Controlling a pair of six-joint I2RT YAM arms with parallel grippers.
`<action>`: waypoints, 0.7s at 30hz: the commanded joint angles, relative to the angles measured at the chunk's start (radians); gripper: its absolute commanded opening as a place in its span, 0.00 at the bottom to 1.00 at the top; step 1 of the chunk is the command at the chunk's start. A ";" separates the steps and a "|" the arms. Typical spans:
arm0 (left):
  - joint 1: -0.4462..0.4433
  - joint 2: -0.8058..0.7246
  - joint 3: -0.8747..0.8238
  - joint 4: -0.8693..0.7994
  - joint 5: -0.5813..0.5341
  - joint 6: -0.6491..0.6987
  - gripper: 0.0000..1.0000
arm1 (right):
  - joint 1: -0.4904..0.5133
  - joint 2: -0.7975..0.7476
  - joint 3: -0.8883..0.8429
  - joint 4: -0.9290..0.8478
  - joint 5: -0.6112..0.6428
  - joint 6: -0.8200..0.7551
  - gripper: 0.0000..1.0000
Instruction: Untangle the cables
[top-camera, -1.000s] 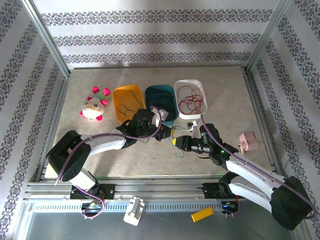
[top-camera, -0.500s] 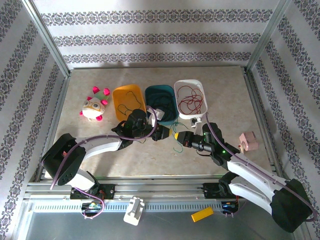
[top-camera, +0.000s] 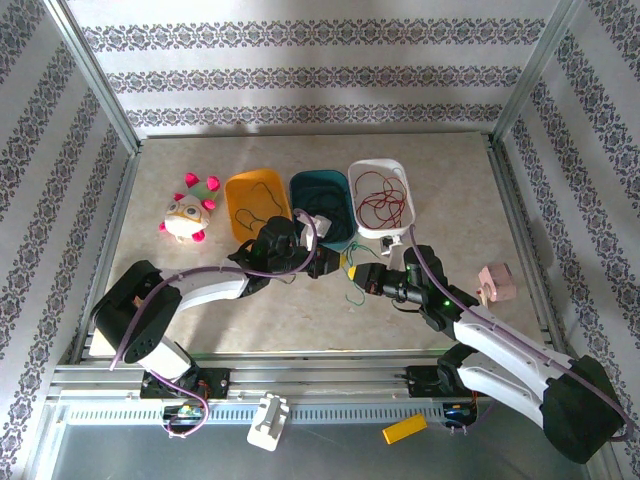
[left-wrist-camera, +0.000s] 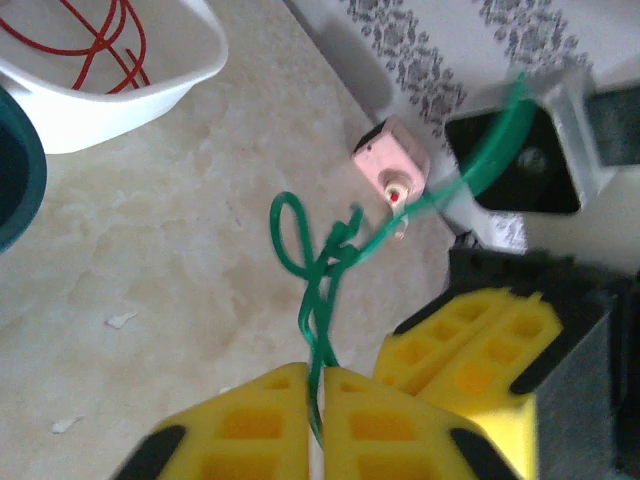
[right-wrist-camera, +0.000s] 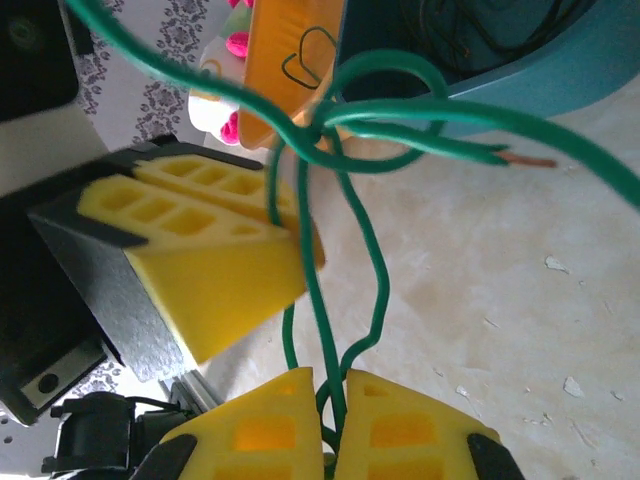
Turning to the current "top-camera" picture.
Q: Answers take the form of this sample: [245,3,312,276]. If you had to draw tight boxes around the orange plastic bin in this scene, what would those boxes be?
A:
[223,168,294,247]

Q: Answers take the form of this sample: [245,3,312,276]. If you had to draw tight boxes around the aluminium side rail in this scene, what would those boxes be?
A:
[74,149,144,364]
[482,132,576,361]

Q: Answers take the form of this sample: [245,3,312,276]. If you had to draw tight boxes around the yellow block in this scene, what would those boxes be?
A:
[382,413,429,445]

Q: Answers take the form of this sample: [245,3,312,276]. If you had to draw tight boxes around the thin green cable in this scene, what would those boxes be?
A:
[344,241,374,307]

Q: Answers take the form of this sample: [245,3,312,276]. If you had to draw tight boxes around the white plastic bin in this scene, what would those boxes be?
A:
[347,158,417,240]

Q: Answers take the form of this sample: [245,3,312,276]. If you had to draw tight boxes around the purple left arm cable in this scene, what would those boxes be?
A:
[108,208,321,440]

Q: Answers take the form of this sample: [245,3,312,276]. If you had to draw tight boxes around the plush owl toy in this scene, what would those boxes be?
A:
[158,172,222,245]

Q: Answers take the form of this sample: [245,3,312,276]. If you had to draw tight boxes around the aluminium front rail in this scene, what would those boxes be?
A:
[49,349,501,401]

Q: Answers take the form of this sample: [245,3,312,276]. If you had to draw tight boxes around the white printed bracket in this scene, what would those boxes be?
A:
[246,392,291,453]

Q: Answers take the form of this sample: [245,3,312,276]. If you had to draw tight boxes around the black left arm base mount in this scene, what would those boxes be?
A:
[139,367,232,401]

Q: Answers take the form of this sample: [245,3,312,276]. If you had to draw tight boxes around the small electronics board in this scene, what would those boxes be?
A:
[443,402,476,424]
[162,402,209,426]

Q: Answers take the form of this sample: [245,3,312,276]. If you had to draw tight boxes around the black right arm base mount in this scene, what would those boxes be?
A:
[404,364,481,399]

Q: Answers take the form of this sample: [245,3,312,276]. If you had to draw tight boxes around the thin dark cable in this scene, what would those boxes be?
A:
[235,182,284,231]

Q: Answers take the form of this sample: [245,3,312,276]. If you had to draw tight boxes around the thin red cable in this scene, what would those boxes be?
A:
[353,170,407,229]

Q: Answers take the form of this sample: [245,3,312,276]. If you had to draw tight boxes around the aluminium frame post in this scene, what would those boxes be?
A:
[492,0,589,144]
[42,0,141,154]

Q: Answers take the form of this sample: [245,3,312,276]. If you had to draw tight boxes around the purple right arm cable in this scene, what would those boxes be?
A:
[408,225,636,444]

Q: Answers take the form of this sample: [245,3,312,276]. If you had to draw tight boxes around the slotted grey cable duct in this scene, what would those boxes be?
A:
[59,402,451,426]

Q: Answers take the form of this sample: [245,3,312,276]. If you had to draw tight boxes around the teal plastic bin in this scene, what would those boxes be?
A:
[288,169,357,254]

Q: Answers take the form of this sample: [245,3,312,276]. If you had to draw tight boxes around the pink toy block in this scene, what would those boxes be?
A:
[477,263,518,305]

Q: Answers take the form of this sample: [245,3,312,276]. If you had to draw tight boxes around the grey metal sheet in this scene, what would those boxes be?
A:
[49,424,591,480]

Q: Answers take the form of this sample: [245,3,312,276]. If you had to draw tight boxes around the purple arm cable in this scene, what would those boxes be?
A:
[108,208,321,440]
[408,225,636,444]

